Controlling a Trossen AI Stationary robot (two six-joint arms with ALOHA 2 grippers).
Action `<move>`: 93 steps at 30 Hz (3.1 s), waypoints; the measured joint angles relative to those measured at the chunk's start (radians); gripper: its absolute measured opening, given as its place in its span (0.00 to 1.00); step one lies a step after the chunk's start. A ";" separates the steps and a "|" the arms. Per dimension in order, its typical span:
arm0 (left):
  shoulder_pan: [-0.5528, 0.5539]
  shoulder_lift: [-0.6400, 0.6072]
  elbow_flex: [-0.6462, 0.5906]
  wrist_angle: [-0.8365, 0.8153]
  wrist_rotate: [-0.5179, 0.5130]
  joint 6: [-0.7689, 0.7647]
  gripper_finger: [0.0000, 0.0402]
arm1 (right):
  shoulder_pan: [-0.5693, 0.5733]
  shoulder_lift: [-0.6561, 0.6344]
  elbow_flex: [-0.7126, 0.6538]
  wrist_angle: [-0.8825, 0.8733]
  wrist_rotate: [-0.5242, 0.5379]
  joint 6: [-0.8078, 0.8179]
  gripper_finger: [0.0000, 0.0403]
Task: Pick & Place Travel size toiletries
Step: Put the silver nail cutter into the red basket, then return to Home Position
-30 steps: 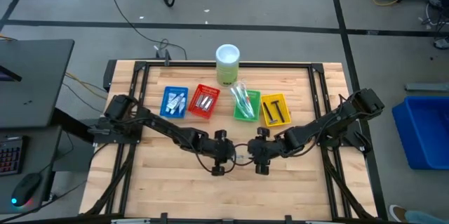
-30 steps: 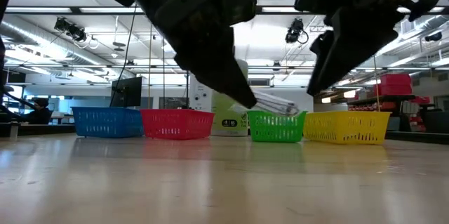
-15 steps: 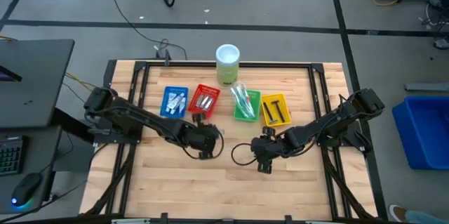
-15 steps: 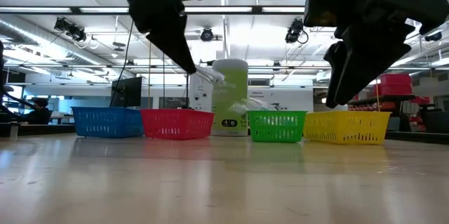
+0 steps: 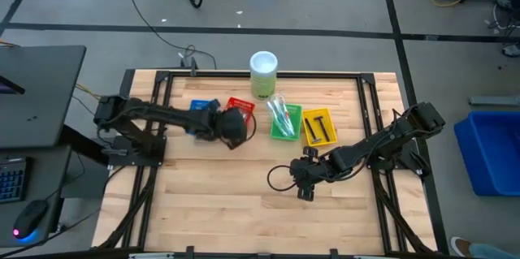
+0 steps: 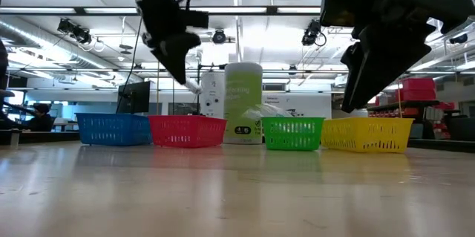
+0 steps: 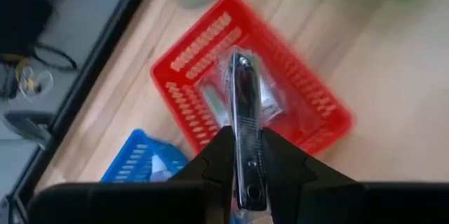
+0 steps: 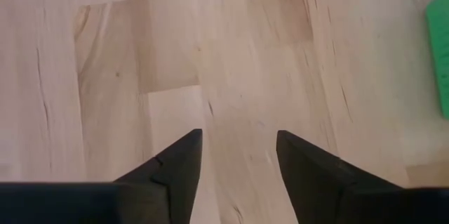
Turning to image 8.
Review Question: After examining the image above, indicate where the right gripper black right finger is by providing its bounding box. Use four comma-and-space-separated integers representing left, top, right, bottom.
276, 130, 449, 224

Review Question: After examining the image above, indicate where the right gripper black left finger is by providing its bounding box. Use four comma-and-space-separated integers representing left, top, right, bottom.
0, 129, 203, 224

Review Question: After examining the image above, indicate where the green plastic basket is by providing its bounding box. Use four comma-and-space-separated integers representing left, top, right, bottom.
425, 0, 449, 119

